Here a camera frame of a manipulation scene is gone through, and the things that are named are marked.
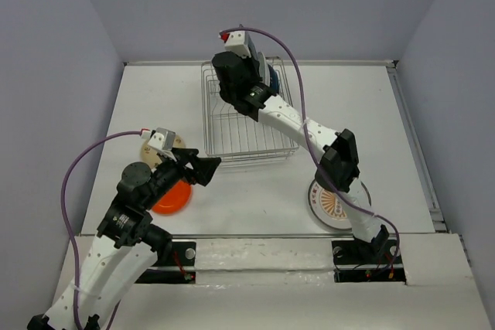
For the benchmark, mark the dark blue leaf-shaped plate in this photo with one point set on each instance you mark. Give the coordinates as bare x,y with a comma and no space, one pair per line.
274,80

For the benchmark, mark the silver wire dish rack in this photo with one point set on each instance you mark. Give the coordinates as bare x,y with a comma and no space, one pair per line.
236,139

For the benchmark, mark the teal plate with white blossoms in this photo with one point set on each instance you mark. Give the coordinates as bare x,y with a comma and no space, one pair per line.
251,46

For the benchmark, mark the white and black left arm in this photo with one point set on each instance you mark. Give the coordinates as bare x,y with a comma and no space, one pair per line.
126,244

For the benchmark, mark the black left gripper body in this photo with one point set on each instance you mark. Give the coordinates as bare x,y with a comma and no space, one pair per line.
169,172

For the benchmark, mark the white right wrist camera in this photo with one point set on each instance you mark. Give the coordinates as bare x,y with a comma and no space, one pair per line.
237,42

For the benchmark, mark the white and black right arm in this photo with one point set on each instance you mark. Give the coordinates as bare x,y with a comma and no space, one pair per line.
334,153

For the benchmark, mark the red plate with turquoise flower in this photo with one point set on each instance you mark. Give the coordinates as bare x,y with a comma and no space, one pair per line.
264,69

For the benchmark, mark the white plate with orange sunburst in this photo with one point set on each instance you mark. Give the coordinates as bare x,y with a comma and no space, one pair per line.
325,208

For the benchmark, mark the small beige plate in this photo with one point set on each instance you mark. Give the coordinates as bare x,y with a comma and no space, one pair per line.
150,157

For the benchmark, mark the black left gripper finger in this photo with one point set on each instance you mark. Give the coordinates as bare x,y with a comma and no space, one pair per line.
192,156
201,174

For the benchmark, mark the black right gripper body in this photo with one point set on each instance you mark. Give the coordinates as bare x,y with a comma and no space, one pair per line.
251,68

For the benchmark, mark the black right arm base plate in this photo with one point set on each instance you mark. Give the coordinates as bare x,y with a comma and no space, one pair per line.
351,266

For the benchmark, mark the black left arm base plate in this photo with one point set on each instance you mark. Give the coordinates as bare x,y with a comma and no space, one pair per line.
177,268

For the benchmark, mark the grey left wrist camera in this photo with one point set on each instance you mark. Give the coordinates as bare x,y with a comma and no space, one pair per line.
161,140

